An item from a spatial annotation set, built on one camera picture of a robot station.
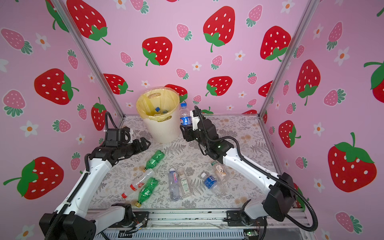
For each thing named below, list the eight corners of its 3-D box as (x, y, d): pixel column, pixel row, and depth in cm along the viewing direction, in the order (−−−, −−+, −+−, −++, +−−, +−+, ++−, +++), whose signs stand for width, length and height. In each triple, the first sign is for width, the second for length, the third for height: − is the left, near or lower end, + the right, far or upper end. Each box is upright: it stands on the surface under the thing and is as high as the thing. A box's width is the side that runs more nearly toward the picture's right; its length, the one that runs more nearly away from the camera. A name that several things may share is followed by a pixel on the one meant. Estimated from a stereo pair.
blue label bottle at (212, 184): (199, 180, 89) (199, 176, 85) (205, 173, 92) (205, 169, 87) (219, 200, 82) (221, 197, 77) (226, 193, 84) (227, 189, 80)
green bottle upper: (145, 169, 94) (142, 165, 89) (159, 153, 101) (157, 149, 96) (151, 173, 92) (148, 169, 87) (165, 157, 99) (163, 152, 95)
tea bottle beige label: (220, 183, 88) (222, 179, 83) (209, 166, 95) (210, 161, 90) (229, 178, 90) (231, 174, 85) (218, 161, 97) (219, 156, 92)
